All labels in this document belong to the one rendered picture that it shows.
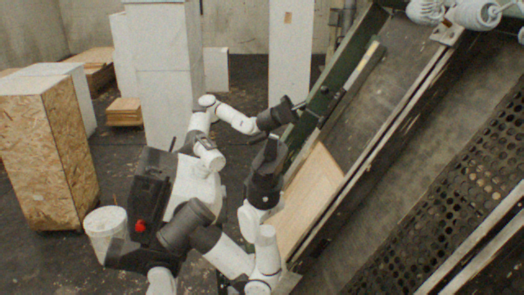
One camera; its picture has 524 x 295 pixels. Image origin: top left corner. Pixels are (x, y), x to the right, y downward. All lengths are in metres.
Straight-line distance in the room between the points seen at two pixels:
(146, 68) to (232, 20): 5.90
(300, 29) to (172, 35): 2.03
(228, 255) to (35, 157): 2.15
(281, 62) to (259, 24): 4.41
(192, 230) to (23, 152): 2.14
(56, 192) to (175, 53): 1.64
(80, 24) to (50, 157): 7.77
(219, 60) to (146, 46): 2.78
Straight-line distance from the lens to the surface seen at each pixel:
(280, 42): 4.92
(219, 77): 6.30
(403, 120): 1.07
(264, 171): 0.75
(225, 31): 9.39
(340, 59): 1.67
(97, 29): 10.28
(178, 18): 3.48
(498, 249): 0.78
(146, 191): 1.13
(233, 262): 1.04
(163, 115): 3.77
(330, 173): 1.33
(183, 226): 0.99
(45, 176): 3.01
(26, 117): 2.83
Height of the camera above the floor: 1.96
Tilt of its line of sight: 27 degrees down
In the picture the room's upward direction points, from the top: straight up
